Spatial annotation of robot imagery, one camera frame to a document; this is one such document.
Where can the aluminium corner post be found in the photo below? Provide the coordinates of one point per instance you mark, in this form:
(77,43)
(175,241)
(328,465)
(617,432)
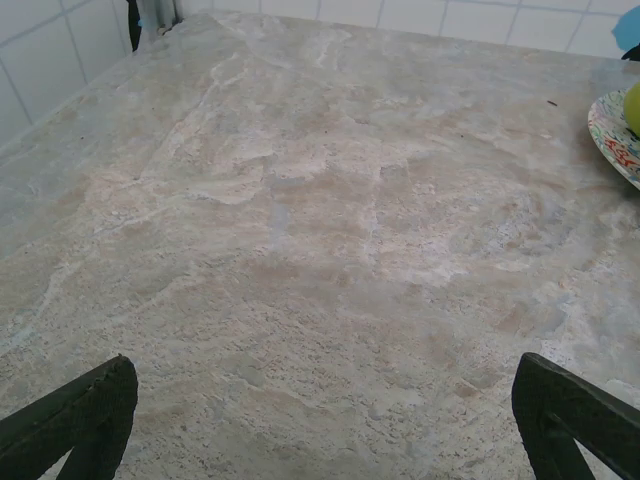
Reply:
(160,12)

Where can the dolphin blue circle sticker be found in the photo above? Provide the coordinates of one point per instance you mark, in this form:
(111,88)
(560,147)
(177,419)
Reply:
(629,30)

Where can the green pear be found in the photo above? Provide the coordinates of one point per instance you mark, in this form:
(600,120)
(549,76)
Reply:
(634,107)

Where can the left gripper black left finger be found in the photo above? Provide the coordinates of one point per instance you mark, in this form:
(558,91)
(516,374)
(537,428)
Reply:
(75,405)

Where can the colourful speckled round plate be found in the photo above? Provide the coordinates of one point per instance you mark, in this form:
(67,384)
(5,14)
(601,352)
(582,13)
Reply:
(607,140)

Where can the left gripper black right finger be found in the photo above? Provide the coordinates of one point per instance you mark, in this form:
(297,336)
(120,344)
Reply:
(550,400)

